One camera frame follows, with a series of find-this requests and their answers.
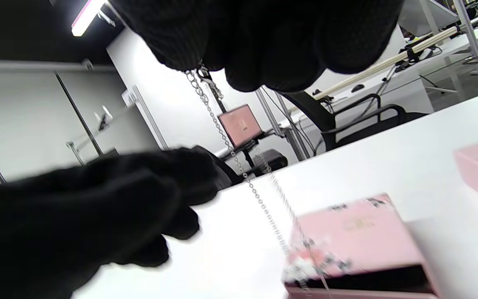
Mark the person's right hand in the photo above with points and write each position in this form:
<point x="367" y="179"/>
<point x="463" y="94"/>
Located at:
<point x="264" y="37"/>

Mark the black chair chrome base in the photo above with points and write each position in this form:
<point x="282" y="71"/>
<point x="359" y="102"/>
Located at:
<point x="318" y="116"/>

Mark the person's left hand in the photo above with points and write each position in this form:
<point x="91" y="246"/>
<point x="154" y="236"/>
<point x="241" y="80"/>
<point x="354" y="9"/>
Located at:
<point x="77" y="216"/>

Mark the pink tray black lining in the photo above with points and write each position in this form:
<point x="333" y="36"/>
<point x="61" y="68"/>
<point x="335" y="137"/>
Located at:
<point x="388" y="294"/>

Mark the pink floral gift box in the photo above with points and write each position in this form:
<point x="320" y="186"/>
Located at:
<point x="359" y="236"/>

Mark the white desk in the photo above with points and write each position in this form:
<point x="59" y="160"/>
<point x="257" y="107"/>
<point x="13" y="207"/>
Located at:
<point x="434" y="62"/>

